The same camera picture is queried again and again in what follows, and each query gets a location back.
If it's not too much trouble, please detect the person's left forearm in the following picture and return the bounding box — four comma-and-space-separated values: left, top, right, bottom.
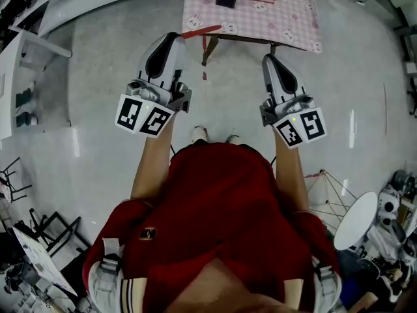
130, 117, 174, 205

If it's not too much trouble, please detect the white desk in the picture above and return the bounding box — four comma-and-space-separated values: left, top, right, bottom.
0, 27, 73, 141

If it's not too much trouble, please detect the white printed board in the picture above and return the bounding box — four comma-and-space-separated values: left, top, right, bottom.
11, 226, 79, 297

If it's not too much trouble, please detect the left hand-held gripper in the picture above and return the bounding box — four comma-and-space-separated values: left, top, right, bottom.
114, 33, 193, 140

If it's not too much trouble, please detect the white curved platform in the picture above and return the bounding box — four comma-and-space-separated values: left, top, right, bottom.
36, 0, 187, 39

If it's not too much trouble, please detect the person's left white shoe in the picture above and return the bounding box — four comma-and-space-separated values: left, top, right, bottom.
192, 126, 209, 145

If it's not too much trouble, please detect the pink checked tablecloth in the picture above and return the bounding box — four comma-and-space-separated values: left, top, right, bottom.
181, 0, 324, 55

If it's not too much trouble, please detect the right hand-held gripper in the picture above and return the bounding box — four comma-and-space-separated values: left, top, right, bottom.
259, 53, 328, 149

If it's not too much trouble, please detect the person's right forearm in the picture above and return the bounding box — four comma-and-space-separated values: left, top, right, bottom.
273, 131, 311, 213

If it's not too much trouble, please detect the person's red shirt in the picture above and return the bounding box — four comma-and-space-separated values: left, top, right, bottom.
82, 142, 342, 313

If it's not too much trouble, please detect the white backpack strap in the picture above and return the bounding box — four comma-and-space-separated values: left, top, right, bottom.
87, 236, 127, 313
311, 256, 343, 313

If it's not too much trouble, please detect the red plastic stick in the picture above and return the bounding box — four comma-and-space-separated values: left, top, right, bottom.
180, 25, 223, 40

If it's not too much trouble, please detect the black metal chair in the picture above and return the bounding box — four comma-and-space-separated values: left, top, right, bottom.
0, 156, 34, 205
28, 208, 93, 258

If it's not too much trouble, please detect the wire frame rack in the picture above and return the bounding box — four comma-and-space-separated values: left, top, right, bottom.
304, 169, 353, 235

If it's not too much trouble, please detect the white toy robot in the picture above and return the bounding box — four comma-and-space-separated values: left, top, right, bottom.
377, 183, 402, 228

